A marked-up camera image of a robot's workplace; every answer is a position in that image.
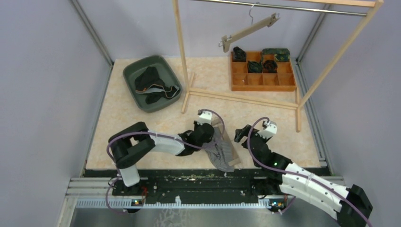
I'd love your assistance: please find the wooden clip hanger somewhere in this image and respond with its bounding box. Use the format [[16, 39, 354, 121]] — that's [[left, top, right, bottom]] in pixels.
[[212, 119, 243, 170], [218, 2, 280, 52]]

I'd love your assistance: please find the grey striped underwear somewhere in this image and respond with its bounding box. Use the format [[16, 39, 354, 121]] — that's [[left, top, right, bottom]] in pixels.
[[204, 127, 235, 172]]

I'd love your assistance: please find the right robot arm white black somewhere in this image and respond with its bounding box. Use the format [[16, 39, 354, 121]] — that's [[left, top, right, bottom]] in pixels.
[[234, 125, 373, 227]]

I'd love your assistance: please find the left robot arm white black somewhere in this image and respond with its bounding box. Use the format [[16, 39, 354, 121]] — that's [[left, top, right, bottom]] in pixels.
[[106, 122, 215, 196]]

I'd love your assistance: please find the black underwear orange trim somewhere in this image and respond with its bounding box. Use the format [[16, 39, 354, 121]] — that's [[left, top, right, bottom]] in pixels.
[[134, 66, 181, 105]]

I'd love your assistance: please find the wooden compartment tray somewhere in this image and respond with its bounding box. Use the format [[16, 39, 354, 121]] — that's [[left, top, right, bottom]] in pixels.
[[229, 51, 296, 92]]

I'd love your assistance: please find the rolled dark sock middle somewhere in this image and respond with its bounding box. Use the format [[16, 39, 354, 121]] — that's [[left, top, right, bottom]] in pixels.
[[247, 61, 263, 73]]

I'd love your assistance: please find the rolled black red sock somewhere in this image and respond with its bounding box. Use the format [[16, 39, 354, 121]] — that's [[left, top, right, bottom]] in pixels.
[[262, 60, 278, 73]]

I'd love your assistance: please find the rolled black sock top-left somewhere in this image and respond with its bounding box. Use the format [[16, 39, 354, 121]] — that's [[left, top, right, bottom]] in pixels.
[[232, 46, 246, 62]]

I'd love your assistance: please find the folded green camouflage cloth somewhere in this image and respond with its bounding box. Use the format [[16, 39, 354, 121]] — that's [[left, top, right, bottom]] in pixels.
[[262, 48, 290, 62]]

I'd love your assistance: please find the green plastic basin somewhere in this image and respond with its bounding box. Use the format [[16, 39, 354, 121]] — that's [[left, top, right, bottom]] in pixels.
[[123, 55, 183, 113]]

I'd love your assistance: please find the metal hanging rod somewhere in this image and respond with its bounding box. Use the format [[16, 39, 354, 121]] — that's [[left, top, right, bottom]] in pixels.
[[194, 0, 367, 17]]

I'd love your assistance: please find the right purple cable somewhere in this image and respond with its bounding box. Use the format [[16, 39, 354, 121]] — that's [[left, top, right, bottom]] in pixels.
[[246, 116, 374, 227]]

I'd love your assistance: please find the purple cable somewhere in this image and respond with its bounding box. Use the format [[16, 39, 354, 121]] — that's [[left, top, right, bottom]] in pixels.
[[105, 108, 226, 215], [246, 116, 374, 227]]

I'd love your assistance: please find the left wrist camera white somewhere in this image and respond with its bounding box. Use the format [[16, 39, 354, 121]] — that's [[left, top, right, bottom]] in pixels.
[[197, 110, 213, 125]]

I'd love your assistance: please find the wooden clothes rack frame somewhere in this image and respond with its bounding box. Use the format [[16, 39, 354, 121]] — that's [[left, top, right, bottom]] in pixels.
[[172, 0, 384, 132]]

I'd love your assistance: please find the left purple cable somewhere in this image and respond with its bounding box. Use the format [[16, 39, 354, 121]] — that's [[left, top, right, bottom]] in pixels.
[[105, 108, 226, 215]]

